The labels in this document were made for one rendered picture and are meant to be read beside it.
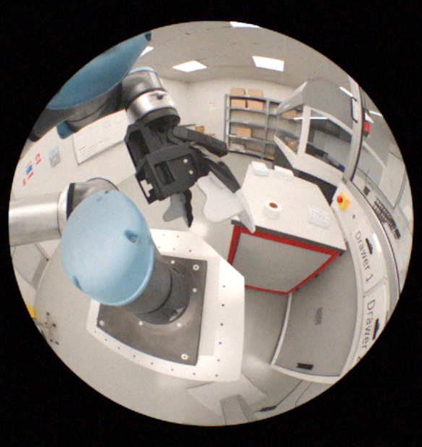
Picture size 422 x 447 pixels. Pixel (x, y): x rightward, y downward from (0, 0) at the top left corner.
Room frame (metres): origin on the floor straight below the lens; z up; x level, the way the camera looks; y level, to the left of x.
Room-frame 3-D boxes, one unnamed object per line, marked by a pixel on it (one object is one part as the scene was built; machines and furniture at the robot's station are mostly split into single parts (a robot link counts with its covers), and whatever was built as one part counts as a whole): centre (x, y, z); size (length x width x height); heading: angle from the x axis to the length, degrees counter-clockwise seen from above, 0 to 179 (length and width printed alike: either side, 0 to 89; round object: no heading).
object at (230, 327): (0.06, 0.14, 0.70); 0.45 x 0.44 x 0.12; 86
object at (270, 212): (0.38, -0.24, 0.78); 0.07 x 0.07 x 0.04
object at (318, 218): (0.35, -0.49, 0.78); 0.12 x 0.08 x 0.04; 69
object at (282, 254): (0.54, -0.45, 0.38); 0.62 x 0.58 x 0.76; 160
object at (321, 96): (1.56, -1.51, 0.89); 1.86 x 1.21 x 1.78; 160
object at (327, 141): (1.55, -1.49, 1.13); 1.78 x 1.14 x 0.45; 160
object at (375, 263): (0.05, -0.60, 0.87); 0.29 x 0.02 x 0.11; 160
